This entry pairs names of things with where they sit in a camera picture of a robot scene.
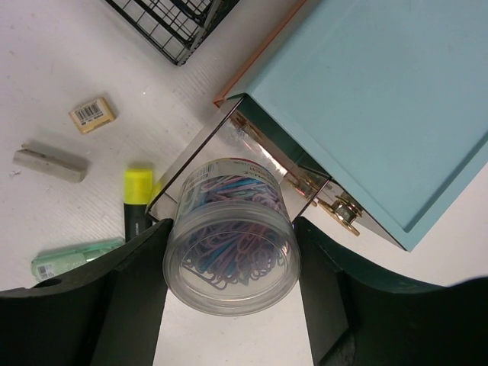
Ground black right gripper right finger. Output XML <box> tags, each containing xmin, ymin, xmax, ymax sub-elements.
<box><xmin>294</xmin><ymin>217</ymin><xmax>487</xmax><ymax>365</ymax></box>

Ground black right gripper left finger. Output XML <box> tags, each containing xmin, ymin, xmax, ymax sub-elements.
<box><xmin>1</xmin><ymin>219</ymin><xmax>173</xmax><ymax>365</ymax></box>

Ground clear jar of paper clips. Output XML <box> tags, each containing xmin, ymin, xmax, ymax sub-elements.
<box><xmin>162</xmin><ymin>176</ymin><xmax>300</xmax><ymax>316</ymax></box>

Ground clear drawer with gold knob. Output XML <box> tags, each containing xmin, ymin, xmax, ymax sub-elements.
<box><xmin>146</xmin><ymin>95</ymin><xmax>361</xmax><ymax>237</ymax></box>

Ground green correction tape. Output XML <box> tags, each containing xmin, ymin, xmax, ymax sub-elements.
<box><xmin>30</xmin><ymin>237</ymin><xmax>125</xmax><ymax>282</ymax></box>

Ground yellow highlighter marker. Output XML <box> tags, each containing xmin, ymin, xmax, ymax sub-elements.
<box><xmin>123</xmin><ymin>165</ymin><xmax>153</xmax><ymax>242</ymax></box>

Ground grey worn eraser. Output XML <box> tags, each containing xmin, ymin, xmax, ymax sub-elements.
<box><xmin>12</xmin><ymin>140</ymin><xmax>90</xmax><ymax>184</ymax></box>

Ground beige eraser with barcode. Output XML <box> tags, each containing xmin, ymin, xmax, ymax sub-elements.
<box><xmin>69</xmin><ymin>97</ymin><xmax>116</xmax><ymax>134</ymax></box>

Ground blue orange drawer box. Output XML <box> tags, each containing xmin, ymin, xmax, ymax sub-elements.
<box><xmin>219</xmin><ymin>1</ymin><xmax>487</xmax><ymax>250</ymax></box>

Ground black wire mesh desk organizer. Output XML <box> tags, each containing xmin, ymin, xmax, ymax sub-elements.
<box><xmin>106</xmin><ymin>0</ymin><xmax>238</xmax><ymax>66</ymax></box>

